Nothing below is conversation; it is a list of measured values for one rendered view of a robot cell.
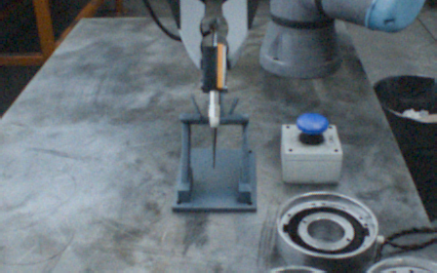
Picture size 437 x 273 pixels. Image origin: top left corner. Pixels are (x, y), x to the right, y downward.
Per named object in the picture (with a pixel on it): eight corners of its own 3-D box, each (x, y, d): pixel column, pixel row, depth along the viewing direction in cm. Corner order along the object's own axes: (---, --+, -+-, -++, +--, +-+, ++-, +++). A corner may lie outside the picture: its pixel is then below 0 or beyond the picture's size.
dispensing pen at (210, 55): (199, 167, 58) (201, 13, 59) (202, 167, 62) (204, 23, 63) (219, 168, 58) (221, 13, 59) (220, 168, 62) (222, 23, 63)
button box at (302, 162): (339, 183, 68) (343, 151, 65) (283, 183, 68) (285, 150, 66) (332, 149, 75) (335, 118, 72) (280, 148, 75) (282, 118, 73)
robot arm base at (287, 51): (258, 46, 108) (259, -3, 103) (335, 47, 107) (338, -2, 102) (259, 78, 95) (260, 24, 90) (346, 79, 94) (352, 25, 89)
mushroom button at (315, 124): (327, 161, 68) (331, 126, 66) (296, 160, 68) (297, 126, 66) (324, 143, 72) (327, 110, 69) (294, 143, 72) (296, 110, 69)
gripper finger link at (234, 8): (254, 51, 66) (246, -24, 61) (255, 70, 61) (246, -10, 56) (228, 53, 66) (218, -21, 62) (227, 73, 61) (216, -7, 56)
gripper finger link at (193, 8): (206, 53, 66) (213, -21, 62) (203, 73, 61) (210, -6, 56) (180, 50, 66) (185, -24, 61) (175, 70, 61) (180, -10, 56)
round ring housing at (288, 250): (273, 284, 54) (275, 254, 52) (275, 216, 63) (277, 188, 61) (378, 289, 53) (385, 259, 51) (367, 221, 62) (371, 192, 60)
